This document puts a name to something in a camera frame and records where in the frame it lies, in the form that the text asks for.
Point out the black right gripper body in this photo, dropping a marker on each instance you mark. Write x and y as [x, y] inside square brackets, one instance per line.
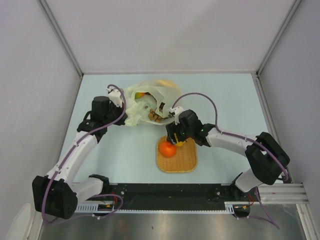
[182, 133]

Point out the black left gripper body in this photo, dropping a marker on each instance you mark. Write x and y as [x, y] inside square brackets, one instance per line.
[115, 112]

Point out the yellow fake bell pepper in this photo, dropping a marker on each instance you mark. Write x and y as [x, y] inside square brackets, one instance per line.
[179, 143]

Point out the orange fake persimmon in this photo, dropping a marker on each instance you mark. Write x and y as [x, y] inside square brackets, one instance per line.
[167, 149]

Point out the green orange fake mango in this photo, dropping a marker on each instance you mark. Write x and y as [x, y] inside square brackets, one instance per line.
[139, 95]

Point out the pale green plastic bag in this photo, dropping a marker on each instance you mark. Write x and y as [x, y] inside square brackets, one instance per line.
[156, 91]

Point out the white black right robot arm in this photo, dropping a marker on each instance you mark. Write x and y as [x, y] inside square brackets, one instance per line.
[265, 156]

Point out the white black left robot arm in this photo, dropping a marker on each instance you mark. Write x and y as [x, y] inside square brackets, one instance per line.
[89, 133]

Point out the brown fake longan branch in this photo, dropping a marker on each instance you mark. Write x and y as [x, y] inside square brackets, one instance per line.
[153, 116]

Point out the dark red fake grapes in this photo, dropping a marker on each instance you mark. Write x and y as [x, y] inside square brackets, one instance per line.
[161, 107]

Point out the orange woven wicker tray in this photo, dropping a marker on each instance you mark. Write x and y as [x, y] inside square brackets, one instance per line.
[184, 161]

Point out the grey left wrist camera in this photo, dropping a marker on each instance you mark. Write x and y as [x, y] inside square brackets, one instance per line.
[115, 97]

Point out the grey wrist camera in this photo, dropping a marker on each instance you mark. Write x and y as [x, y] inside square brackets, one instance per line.
[115, 97]
[176, 111]

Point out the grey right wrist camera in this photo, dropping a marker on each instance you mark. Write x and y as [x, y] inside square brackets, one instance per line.
[176, 111]

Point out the white slotted cable duct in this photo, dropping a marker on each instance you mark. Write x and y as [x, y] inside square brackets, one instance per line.
[92, 208]

